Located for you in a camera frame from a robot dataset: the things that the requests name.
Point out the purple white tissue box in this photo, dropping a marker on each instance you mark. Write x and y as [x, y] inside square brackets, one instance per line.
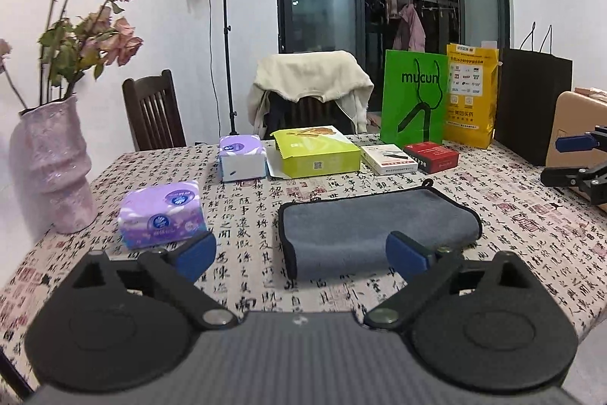
[241, 158]

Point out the green paper bag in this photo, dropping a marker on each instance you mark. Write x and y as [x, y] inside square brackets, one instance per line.
[408, 101]

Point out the pink ceramic vase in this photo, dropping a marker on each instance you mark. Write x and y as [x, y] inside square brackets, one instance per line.
[52, 163]

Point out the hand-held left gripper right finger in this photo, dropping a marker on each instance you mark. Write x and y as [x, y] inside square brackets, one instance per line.
[405, 255]

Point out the black paper bag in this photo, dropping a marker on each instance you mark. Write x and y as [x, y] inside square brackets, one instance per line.
[531, 101]

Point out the dark chair under jacket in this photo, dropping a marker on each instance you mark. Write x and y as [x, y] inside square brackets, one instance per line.
[308, 115]

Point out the yellow printed bag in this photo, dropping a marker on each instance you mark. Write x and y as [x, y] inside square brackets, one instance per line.
[474, 101]

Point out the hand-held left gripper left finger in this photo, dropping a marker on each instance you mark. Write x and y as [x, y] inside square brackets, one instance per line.
[197, 253]

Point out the pink hanging garment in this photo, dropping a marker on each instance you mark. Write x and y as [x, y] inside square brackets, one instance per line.
[410, 30]

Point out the dark wooden chair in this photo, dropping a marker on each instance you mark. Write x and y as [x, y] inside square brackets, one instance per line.
[154, 115]

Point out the cream jacket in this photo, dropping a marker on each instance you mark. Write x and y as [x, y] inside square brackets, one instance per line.
[308, 75]

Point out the grey towel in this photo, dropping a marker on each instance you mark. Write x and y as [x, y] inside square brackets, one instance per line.
[360, 224]

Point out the white small box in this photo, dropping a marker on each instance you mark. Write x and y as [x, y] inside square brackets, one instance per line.
[386, 158]

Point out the brown cardboard box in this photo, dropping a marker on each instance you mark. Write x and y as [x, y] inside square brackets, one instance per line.
[574, 115]

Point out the dried pink roses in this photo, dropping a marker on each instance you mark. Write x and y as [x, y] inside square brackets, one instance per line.
[85, 35]

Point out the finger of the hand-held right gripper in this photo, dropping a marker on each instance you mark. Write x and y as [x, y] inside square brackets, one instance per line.
[564, 176]
[576, 142]

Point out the purple tissue pack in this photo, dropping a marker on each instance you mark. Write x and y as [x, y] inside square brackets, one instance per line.
[161, 215]

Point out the red small box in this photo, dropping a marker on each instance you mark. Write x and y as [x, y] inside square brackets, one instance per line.
[434, 156]

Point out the green cardboard box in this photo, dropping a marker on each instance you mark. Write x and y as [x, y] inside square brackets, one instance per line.
[313, 153]

